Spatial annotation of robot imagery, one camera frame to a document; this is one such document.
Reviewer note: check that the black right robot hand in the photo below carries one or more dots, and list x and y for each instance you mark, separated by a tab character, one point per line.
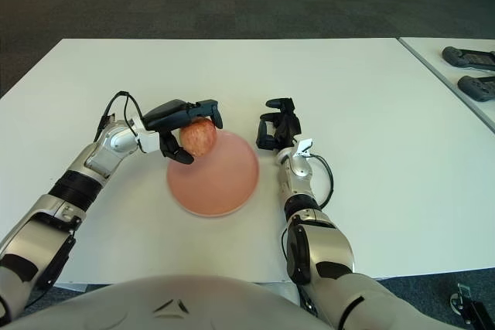
286	127

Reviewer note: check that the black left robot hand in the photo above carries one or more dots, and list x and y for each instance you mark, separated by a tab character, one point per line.
166	115

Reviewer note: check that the red yellow apple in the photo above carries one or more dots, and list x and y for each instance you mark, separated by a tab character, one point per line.
199	138

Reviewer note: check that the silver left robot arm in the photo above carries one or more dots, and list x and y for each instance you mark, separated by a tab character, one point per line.
116	144

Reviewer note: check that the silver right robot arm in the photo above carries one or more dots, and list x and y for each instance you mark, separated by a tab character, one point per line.
299	169

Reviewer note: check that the pink round plate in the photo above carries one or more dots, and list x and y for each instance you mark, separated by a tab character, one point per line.
216	183

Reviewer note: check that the grey robot torso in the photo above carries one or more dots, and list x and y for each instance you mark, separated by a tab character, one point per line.
174	299

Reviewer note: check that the grey handheld game controller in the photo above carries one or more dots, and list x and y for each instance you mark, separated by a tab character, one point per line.
468	57
477	88

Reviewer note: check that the black caster wheel stand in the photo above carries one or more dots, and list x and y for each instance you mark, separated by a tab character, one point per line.
470	307

